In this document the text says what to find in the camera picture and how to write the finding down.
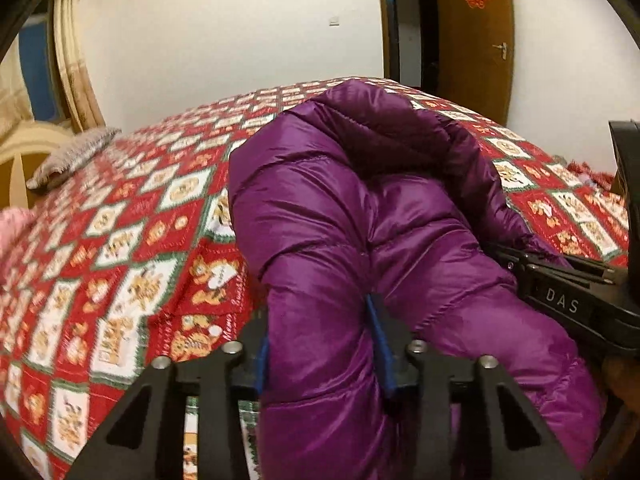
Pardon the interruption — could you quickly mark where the red patterned bed cover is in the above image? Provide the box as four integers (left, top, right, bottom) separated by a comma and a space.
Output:
1, 78, 628, 479

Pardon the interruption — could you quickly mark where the dark window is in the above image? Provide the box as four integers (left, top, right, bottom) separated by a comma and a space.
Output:
18, 13, 61, 122

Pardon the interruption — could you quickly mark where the dark door frame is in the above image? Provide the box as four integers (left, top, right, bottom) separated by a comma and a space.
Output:
382, 0, 439, 93

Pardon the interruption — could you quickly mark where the clothes pile on floor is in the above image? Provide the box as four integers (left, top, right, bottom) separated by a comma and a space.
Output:
566, 160, 615, 192

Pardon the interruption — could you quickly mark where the striped grey pillow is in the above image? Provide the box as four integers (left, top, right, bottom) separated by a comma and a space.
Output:
26, 127, 122, 192

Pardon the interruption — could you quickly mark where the brown wooden door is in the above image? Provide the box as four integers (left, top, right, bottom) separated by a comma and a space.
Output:
437, 0, 514, 126

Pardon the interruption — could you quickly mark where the purple hooded down jacket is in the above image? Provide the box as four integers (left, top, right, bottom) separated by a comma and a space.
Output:
229, 80, 602, 479

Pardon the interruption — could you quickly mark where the person's hand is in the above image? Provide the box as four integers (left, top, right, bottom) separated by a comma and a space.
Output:
602, 356, 640, 414

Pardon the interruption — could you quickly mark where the cream wooden headboard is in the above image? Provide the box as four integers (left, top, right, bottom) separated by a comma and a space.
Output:
0, 120, 74, 208

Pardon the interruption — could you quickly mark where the beige right curtain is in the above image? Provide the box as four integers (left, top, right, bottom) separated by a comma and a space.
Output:
52, 0, 105, 132

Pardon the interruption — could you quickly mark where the pink floral folded blanket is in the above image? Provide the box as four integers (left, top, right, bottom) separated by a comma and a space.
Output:
0, 207, 36, 258

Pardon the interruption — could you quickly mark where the silver door handle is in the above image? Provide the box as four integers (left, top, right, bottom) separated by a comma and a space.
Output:
494, 42, 509, 61

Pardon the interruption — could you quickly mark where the beige curtain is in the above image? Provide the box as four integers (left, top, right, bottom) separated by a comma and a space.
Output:
0, 39, 34, 136
52, 0, 105, 132

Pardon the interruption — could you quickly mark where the beige left curtain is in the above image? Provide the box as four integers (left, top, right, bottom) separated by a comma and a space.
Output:
0, 39, 34, 136

